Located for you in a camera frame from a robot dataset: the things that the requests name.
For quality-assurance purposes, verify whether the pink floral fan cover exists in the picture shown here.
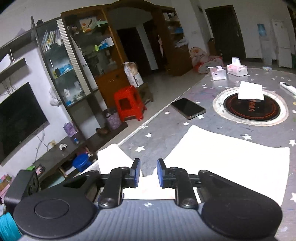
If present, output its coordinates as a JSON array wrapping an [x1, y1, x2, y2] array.
[[190, 47, 224, 74]]

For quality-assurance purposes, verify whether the round induction cooktop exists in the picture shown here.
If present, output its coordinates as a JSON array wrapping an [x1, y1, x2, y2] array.
[[213, 87, 288, 127]]

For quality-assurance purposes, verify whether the purple waste bin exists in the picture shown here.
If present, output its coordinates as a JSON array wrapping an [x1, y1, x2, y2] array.
[[106, 112, 121, 130]]

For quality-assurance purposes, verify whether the black speaker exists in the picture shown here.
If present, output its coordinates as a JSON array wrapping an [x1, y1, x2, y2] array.
[[4, 170, 40, 216]]

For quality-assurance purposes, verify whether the dark TV console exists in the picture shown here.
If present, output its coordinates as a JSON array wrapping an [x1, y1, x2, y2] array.
[[32, 121, 129, 183]]

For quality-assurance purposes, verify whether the red plastic stool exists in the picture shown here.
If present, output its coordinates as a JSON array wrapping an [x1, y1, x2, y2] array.
[[114, 85, 147, 121]]

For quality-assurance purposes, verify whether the water dispenser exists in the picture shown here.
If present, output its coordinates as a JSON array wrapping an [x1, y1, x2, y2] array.
[[257, 24, 272, 66]]

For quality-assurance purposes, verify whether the pink tissue box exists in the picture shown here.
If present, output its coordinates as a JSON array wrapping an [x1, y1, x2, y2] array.
[[227, 57, 248, 77]]

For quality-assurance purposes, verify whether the white refrigerator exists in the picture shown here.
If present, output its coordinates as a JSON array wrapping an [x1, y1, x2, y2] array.
[[271, 20, 292, 68]]

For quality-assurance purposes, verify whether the glass display cabinet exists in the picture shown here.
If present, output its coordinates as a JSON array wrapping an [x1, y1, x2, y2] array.
[[31, 18, 109, 138]]

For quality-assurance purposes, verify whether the black television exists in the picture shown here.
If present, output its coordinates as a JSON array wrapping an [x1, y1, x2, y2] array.
[[1, 82, 49, 163]]

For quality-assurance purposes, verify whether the white remote control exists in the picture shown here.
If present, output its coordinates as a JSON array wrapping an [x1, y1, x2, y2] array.
[[280, 82, 296, 96]]

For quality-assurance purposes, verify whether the white paper bag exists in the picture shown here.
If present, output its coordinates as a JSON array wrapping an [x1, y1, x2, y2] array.
[[123, 62, 144, 88]]

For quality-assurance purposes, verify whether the cream white garment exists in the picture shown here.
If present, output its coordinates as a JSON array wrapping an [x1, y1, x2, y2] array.
[[94, 126, 290, 206]]

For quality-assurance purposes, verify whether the brown wooden cabinet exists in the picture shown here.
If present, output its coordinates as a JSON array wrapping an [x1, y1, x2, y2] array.
[[61, 1, 192, 108]]

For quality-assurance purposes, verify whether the white folded cloth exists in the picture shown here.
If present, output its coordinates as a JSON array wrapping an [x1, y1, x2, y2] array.
[[238, 81, 264, 100]]

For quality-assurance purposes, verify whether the black smartphone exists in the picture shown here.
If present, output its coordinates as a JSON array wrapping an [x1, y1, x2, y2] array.
[[171, 98, 206, 120]]

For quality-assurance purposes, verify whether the blue plastic stool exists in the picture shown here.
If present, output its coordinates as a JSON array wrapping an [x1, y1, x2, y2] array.
[[72, 153, 92, 172]]

